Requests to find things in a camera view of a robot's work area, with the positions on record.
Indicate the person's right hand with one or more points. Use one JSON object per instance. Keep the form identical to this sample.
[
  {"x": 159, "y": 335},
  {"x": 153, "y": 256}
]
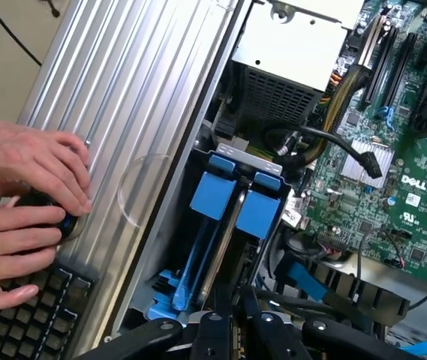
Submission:
[{"x": 3, "y": 240}]

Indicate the green motherboard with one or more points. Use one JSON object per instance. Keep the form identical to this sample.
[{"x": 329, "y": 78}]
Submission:
[{"x": 367, "y": 210}]

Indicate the person's left hand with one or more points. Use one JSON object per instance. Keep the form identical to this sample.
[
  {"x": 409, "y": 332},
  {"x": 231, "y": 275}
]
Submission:
[{"x": 18, "y": 157}]

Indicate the blue disk bracket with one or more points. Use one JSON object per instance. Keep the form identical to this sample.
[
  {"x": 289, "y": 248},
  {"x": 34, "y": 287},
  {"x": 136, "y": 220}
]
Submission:
[{"x": 213, "y": 195}]

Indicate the grey power supply unit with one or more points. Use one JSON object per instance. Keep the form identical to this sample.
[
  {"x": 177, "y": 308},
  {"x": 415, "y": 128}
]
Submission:
[{"x": 292, "y": 41}]

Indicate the grey open PC case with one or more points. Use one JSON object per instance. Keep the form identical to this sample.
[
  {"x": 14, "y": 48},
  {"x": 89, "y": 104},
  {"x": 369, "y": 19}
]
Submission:
[{"x": 217, "y": 75}]

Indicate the grey metal disk bay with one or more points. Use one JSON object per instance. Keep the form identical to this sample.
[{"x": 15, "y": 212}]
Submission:
[{"x": 160, "y": 255}]

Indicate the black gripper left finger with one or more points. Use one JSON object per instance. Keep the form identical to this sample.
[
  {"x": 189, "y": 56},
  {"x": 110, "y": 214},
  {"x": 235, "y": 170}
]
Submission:
[{"x": 205, "y": 337}]

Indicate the tan expansion slot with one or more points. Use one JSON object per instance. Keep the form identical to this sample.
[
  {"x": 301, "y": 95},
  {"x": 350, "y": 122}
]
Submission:
[{"x": 370, "y": 41}]

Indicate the silver finned heat sink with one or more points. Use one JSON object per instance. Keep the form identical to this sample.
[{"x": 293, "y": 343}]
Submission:
[{"x": 355, "y": 165}]

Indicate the black keyboard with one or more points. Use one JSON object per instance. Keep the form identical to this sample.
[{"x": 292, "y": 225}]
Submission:
[{"x": 29, "y": 330}]

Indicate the black expansion slot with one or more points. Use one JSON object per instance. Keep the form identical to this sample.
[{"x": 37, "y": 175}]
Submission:
[
  {"x": 400, "y": 71},
  {"x": 380, "y": 67}
]

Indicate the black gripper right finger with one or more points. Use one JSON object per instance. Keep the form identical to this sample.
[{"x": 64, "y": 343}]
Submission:
[{"x": 269, "y": 337}]

